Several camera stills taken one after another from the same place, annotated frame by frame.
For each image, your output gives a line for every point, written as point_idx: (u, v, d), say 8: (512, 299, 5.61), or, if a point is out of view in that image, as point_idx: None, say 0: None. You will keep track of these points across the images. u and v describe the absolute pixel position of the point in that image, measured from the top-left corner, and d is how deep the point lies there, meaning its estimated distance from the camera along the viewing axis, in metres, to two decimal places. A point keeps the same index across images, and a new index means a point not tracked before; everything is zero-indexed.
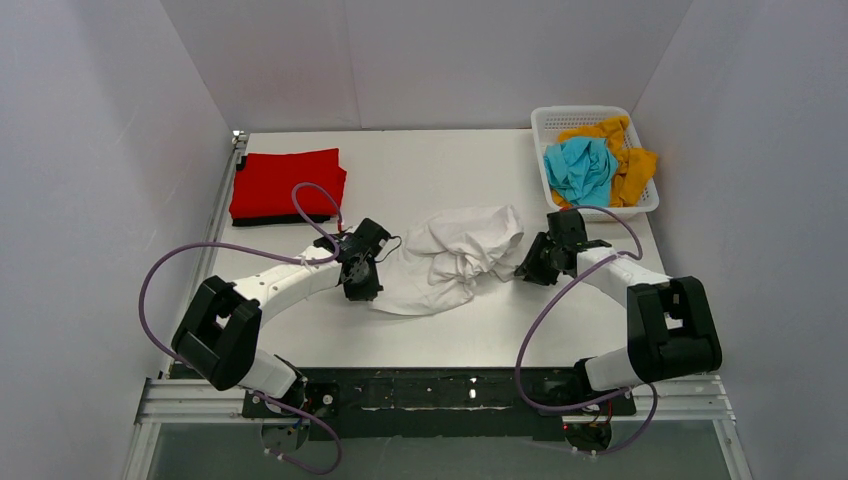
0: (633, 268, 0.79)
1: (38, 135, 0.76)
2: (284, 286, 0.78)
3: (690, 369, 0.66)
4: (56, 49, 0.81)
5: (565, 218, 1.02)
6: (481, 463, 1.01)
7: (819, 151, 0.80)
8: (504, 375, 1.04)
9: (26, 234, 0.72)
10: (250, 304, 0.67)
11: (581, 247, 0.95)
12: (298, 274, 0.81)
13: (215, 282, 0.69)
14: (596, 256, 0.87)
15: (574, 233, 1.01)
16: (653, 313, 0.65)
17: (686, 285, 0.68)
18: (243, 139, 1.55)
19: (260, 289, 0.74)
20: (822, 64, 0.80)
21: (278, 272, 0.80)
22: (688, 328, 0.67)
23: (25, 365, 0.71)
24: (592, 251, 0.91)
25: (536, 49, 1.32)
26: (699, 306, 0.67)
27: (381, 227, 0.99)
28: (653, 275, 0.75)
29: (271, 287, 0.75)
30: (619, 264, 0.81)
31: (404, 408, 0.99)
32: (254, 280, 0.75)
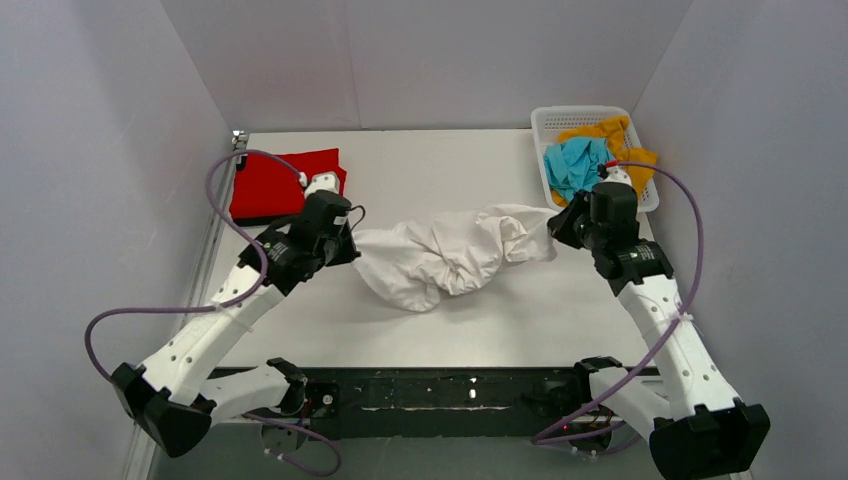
0: (695, 354, 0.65)
1: (39, 135, 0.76)
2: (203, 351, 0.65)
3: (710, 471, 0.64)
4: (58, 49, 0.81)
5: (617, 207, 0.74)
6: (481, 463, 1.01)
7: (819, 151, 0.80)
8: (504, 375, 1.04)
9: (29, 233, 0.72)
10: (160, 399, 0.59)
11: (632, 260, 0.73)
12: (218, 328, 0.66)
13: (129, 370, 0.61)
14: (654, 305, 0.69)
15: (628, 227, 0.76)
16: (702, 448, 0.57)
17: (750, 417, 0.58)
18: (243, 139, 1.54)
19: (171, 370, 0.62)
20: (821, 66, 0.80)
21: (193, 332, 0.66)
22: (730, 444, 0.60)
23: (27, 364, 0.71)
24: (650, 285, 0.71)
25: (536, 49, 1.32)
26: (754, 440, 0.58)
27: (322, 210, 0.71)
28: (718, 381, 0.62)
29: (185, 359, 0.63)
30: (680, 346, 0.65)
31: (404, 408, 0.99)
32: (164, 355, 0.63)
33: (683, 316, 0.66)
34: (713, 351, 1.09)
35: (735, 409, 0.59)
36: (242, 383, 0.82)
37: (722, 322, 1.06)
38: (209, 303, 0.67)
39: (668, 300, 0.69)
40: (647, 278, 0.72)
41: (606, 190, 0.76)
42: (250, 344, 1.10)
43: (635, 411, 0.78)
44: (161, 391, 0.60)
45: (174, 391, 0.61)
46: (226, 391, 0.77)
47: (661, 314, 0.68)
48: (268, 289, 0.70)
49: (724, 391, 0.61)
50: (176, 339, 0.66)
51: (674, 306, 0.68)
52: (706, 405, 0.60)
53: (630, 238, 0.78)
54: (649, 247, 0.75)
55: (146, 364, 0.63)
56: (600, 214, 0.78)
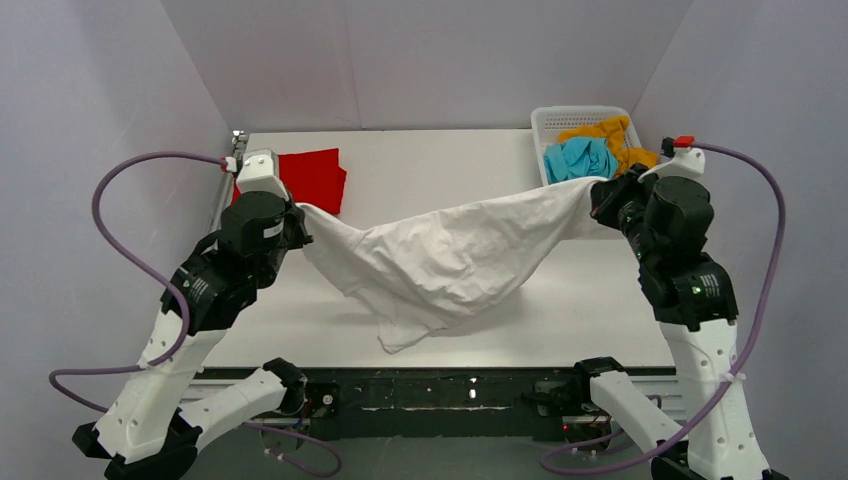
0: (738, 419, 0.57)
1: (40, 135, 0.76)
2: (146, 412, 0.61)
3: None
4: (58, 49, 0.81)
5: (689, 224, 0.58)
6: (481, 462, 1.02)
7: (818, 150, 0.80)
8: (504, 375, 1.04)
9: (29, 231, 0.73)
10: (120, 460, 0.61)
11: (695, 291, 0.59)
12: (154, 389, 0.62)
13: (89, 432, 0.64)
14: (704, 360, 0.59)
15: (694, 244, 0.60)
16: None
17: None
18: (243, 139, 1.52)
19: (120, 434, 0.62)
20: (820, 65, 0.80)
21: (135, 390, 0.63)
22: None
23: (27, 363, 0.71)
24: (707, 330, 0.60)
25: (536, 49, 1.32)
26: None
27: (243, 228, 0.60)
28: (753, 450, 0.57)
29: (129, 423, 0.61)
30: (728, 413, 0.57)
31: (404, 407, 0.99)
32: (113, 420, 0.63)
33: (735, 377, 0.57)
34: None
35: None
36: (231, 399, 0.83)
37: None
38: (139, 362, 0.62)
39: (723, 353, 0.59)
40: (703, 324, 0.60)
41: (680, 203, 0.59)
42: (250, 344, 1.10)
43: (635, 423, 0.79)
44: (115, 457, 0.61)
45: (127, 456, 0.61)
46: (214, 410, 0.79)
47: (710, 371, 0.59)
48: (197, 338, 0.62)
49: (755, 462, 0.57)
50: (120, 400, 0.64)
51: (727, 360, 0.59)
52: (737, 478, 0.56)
53: (690, 259, 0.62)
54: (713, 274, 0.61)
55: (99, 428, 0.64)
56: (660, 222, 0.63)
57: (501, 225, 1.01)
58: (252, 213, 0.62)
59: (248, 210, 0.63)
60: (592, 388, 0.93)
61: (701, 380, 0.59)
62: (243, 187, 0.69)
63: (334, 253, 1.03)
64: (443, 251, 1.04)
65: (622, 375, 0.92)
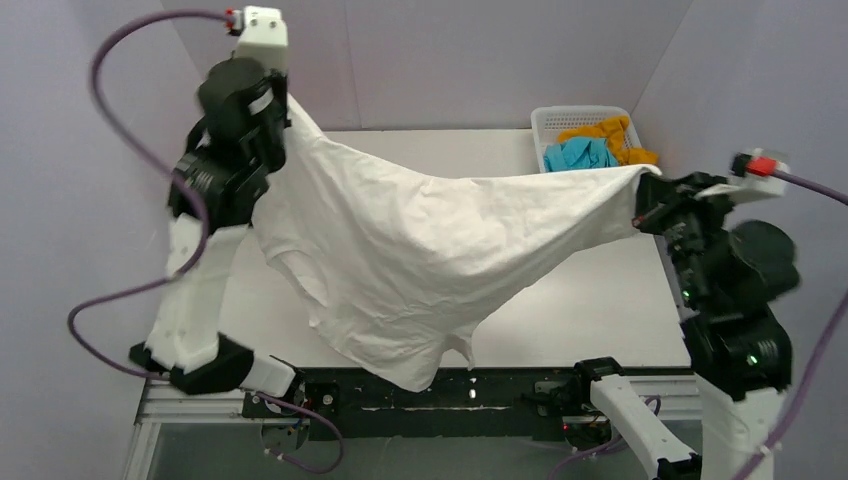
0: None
1: (39, 135, 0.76)
2: (189, 318, 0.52)
3: None
4: (59, 49, 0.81)
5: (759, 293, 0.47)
6: (481, 462, 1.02)
7: (821, 149, 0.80)
8: (504, 375, 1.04)
9: (28, 230, 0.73)
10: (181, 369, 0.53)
11: (761, 362, 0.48)
12: (192, 292, 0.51)
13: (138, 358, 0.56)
14: (741, 428, 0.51)
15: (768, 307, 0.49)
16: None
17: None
18: None
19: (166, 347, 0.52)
20: (823, 64, 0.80)
21: (171, 304, 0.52)
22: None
23: (25, 362, 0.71)
24: (754, 401, 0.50)
25: (536, 49, 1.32)
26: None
27: (222, 103, 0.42)
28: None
29: (178, 333, 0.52)
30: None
31: (404, 407, 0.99)
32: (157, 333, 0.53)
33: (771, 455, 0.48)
34: None
35: None
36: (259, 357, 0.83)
37: None
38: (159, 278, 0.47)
39: (763, 425, 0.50)
40: (755, 390, 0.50)
41: (765, 280, 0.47)
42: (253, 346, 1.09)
43: (633, 433, 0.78)
44: (175, 368, 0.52)
45: (185, 367, 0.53)
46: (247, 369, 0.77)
47: (744, 444, 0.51)
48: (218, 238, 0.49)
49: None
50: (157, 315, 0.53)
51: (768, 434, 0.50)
52: None
53: (750, 318, 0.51)
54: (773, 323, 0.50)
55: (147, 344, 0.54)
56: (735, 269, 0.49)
57: (508, 213, 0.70)
58: (235, 86, 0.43)
59: (228, 80, 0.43)
60: (592, 390, 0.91)
61: (731, 449, 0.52)
62: (252, 48, 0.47)
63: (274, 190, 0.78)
64: (418, 219, 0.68)
65: (622, 380, 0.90)
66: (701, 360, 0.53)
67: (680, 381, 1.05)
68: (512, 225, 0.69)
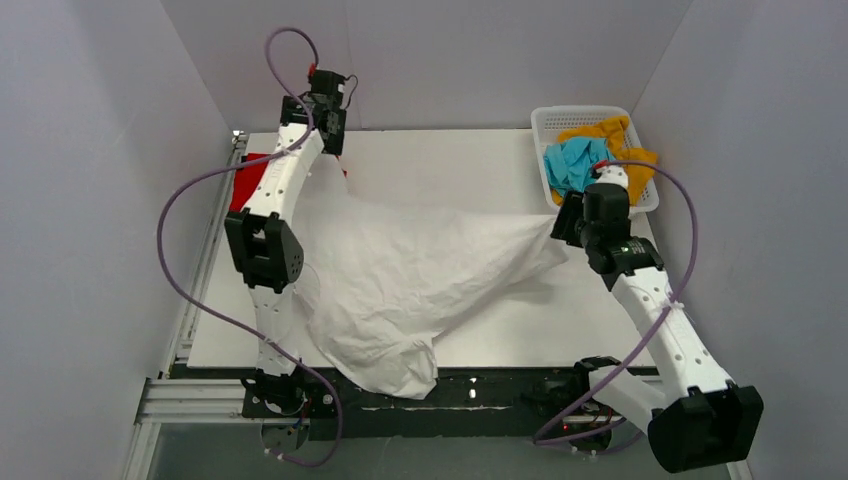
0: (687, 338, 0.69)
1: (39, 135, 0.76)
2: (286, 183, 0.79)
3: (715, 458, 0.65)
4: (58, 50, 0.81)
5: (610, 206, 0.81)
6: (481, 463, 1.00)
7: (819, 152, 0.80)
8: (504, 375, 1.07)
9: (29, 232, 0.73)
10: (277, 221, 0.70)
11: (625, 254, 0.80)
12: (290, 166, 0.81)
13: (236, 214, 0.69)
14: (645, 295, 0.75)
15: (619, 226, 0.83)
16: (699, 431, 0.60)
17: (744, 400, 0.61)
18: (243, 139, 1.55)
19: (271, 200, 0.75)
20: (821, 66, 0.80)
21: (273, 176, 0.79)
22: (726, 430, 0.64)
23: (26, 364, 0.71)
24: (641, 276, 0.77)
25: (536, 48, 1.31)
26: (748, 420, 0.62)
27: (325, 77, 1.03)
28: (711, 364, 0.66)
29: (277, 193, 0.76)
30: (672, 331, 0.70)
31: (404, 407, 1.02)
32: (259, 194, 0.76)
33: (673, 305, 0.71)
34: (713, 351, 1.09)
35: (727, 389, 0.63)
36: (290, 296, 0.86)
37: (720, 323, 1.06)
38: (278, 151, 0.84)
39: (659, 292, 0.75)
40: (638, 270, 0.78)
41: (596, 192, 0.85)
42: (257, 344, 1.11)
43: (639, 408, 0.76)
44: (272, 215, 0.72)
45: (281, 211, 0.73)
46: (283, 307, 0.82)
47: (652, 303, 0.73)
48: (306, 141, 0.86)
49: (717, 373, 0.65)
50: (261, 185, 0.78)
51: (664, 295, 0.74)
52: (700, 387, 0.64)
53: (622, 236, 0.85)
54: (637, 241, 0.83)
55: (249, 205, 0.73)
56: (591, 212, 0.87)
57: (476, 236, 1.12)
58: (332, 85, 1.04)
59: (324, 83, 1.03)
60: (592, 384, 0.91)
61: (646, 310, 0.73)
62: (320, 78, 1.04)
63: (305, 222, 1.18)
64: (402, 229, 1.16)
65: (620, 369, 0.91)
66: (606, 274, 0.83)
67: None
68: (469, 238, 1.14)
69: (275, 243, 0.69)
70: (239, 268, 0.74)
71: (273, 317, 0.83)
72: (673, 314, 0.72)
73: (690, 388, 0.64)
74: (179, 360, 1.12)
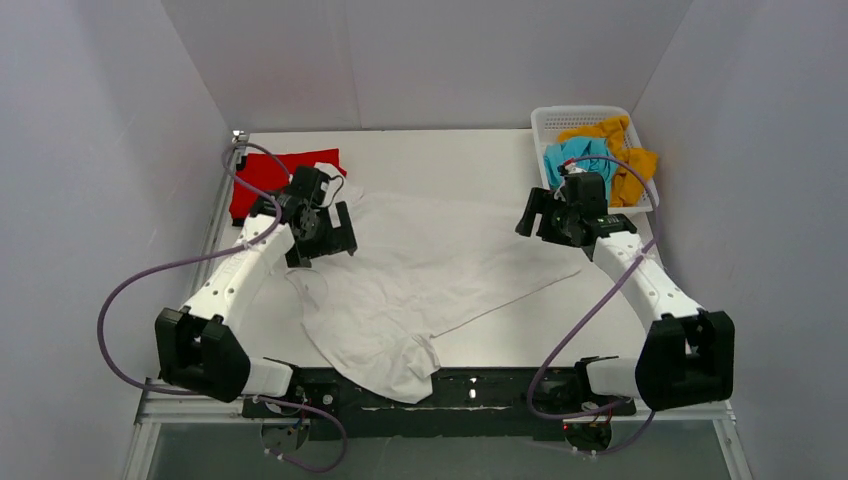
0: (661, 281, 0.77)
1: (39, 135, 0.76)
2: (234, 282, 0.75)
3: (700, 400, 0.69)
4: (58, 49, 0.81)
5: (585, 185, 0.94)
6: (481, 462, 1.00)
7: (819, 150, 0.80)
8: (505, 375, 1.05)
9: (27, 230, 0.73)
10: (218, 325, 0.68)
11: (601, 225, 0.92)
12: (247, 263, 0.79)
13: (171, 312, 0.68)
14: (620, 252, 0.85)
15: (595, 204, 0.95)
16: (676, 354, 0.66)
17: (716, 325, 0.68)
18: (243, 139, 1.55)
19: (216, 299, 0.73)
20: (821, 64, 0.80)
21: (226, 271, 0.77)
22: (707, 363, 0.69)
23: (25, 362, 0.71)
24: (616, 240, 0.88)
25: (536, 48, 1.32)
26: (722, 345, 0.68)
27: (303, 168, 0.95)
28: (682, 297, 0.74)
29: (226, 291, 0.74)
30: (646, 277, 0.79)
31: (404, 407, 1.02)
32: (206, 292, 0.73)
33: (645, 254, 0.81)
34: None
35: (699, 314, 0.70)
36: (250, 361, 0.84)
37: None
38: (237, 245, 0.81)
39: (632, 249, 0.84)
40: (614, 234, 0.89)
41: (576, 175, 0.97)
42: (254, 344, 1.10)
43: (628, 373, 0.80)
44: (214, 318, 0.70)
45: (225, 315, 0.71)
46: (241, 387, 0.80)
47: (625, 255, 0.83)
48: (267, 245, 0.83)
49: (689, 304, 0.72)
50: (211, 279, 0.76)
51: (637, 250, 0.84)
52: (673, 312, 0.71)
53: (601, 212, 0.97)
54: (615, 218, 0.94)
55: (189, 303, 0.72)
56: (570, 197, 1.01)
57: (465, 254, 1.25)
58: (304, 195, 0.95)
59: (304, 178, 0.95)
60: (588, 375, 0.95)
61: (621, 263, 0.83)
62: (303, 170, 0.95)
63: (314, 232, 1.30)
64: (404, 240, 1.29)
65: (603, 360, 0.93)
66: (588, 245, 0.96)
67: None
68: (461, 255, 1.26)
69: (210, 357, 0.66)
70: (169, 379, 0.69)
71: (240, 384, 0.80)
72: (645, 264, 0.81)
73: (662, 312, 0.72)
74: None
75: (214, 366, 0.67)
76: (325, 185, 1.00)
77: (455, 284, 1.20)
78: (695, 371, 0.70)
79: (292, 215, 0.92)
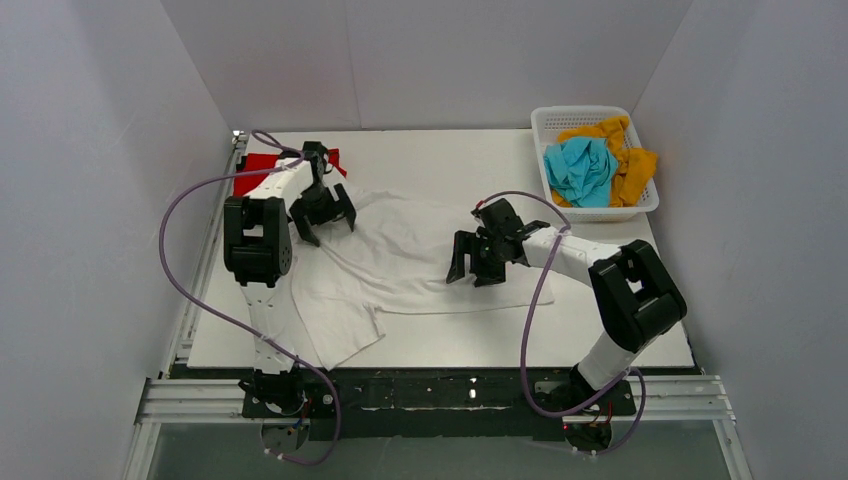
0: (584, 242, 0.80)
1: (39, 138, 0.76)
2: (282, 183, 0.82)
3: (665, 324, 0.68)
4: (59, 51, 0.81)
5: (497, 210, 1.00)
6: (481, 462, 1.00)
7: (817, 152, 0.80)
8: (504, 375, 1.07)
9: (26, 232, 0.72)
10: (273, 200, 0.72)
11: (522, 232, 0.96)
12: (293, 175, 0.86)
13: (233, 198, 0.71)
14: (544, 240, 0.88)
15: (511, 222, 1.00)
16: (619, 288, 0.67)
17: (636, 248, 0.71)
18: (243, 139, 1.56)
19: (266, 192, 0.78)
20: (821, 65, 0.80)
21: (274, 180, 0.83)
22: (652, 289, 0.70)
23: (25, 364, 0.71)
24: (537, 236, 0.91)
25: (536, 49, 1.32)
26: (654, 264, 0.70)
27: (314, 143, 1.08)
28: (605, 246, 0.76)
29: (276, 188, 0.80)
30: (570, 243, 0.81)
31: (404, 407, 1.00)
32: (259, 189, 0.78)
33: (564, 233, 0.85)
34: (713, 351, 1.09)
35: (621, 249, 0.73)
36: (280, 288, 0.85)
37: (720, 322, 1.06)
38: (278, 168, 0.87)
39: (551, 234, 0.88)
40: (535, 233, 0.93)
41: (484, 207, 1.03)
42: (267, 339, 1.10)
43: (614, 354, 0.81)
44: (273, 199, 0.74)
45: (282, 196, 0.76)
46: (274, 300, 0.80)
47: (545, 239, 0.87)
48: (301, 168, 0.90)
49: (612, 247, 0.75)
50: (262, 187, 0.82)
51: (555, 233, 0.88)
52: (602, 257, 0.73)
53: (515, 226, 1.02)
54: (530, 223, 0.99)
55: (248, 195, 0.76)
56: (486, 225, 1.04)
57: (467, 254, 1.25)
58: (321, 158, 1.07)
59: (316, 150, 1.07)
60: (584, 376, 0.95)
61: (546, 247, 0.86)
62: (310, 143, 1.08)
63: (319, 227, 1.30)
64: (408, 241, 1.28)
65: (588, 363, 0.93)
66: (522, 256, 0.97)
67: (681, 382, 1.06)
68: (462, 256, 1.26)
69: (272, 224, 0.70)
70: (230, 266, 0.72)
71: (267, 314, 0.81)
72: (566, 239, 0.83)
73: (593, 260, 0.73)
74: (179, 360, 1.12)
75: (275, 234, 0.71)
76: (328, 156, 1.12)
77: (450, 283, 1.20)
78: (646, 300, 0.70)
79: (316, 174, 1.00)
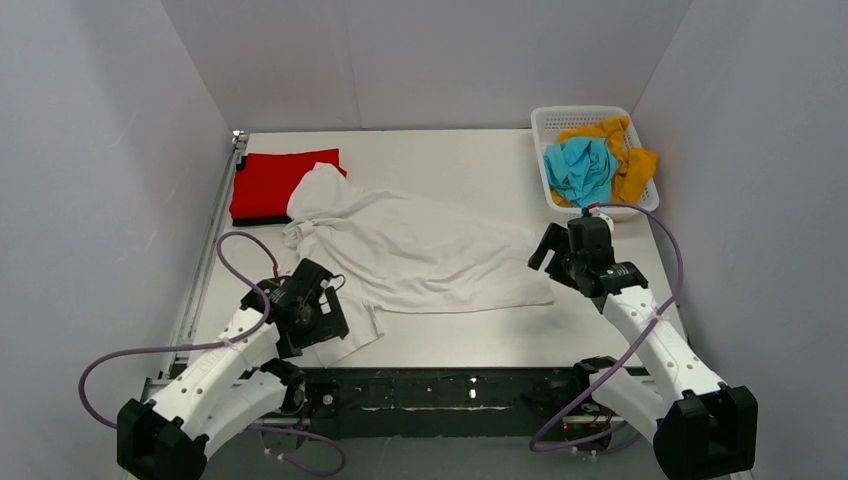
0: (680, 351, 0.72)
1: (39, 136, 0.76)
2: (207, 383, 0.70)
3: (720, 472, 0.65)
4: (58, 49, 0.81)
5: (590, 233, 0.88)
6: (481, 463, 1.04)
7: (817, 153, 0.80)
8: (505, 375, 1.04)
9: (27, 230, 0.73)
10: (172, 428, 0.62)
11: (611, 277, 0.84)
12: (224, 361, 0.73)
13: (134, 406, 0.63)
14: (633, 310, 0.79)
15: (602, 252, 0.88)
16: (698, 435, 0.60)
17: (739, 400, 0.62)
18: (243, 139, 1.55)
19: (182, 400, 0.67)
20: (821, 65, 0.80)
21: (201, 367, 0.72)
22: (729, 436, 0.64)
23: (27, 363, 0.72)
24: (627, 295, 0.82)
25: (536, 49, 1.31)
26: (747, 421, 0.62)
27: (306, 261, 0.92)
28: (702, 371, 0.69)
29: (194, 391, 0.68)
30: (662, 342, 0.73)
31: (404, 407, 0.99)
32: (175, 389, 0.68)
33: (660, 317, 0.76)
34: (713, 351, 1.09)
35: (721, 390, 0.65)
36: (232, 403, 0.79)
37: (720, 322, 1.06)
38: (218, 340, 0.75)
39: (645, 308, 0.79)
40: (624, 289, 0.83)
41: (580, 221, 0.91)
42: None
43: (635, 406, 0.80)
44: (173, 420, 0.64)
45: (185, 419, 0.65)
46: (218, 417, 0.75)
47: (640, 317, 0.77)
48: (246, 346, 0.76)
49: (710, 378, 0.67)
50: (185, 375, 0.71)
51: (652, 309, 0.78)
52: (693, 390, 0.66)
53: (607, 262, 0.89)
54: (622, 268, 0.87)
55: (154, 398, 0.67)
56: (577, 243, 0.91)
57: (466, 254, 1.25)
58: (307, 279, 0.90)
59: (307, 271, 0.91)
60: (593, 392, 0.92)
61: (634, 324, 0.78)
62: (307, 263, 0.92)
63: (312, 219, 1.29)
64: (407, 239, 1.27)
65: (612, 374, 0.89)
66: (597, 297, 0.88)
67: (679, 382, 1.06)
68: (462, 257, 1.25)
69: (165, 457, 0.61)
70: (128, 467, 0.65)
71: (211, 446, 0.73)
72: (659, 325, 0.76)
73: (684, 390, 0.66)
74: (179, 360, 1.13)
75: (165, 466, 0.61)
76: (327, 279, 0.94)
77: (447, 282, 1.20)
78: (715, 442, 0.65)
79: (284, 313, 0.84)
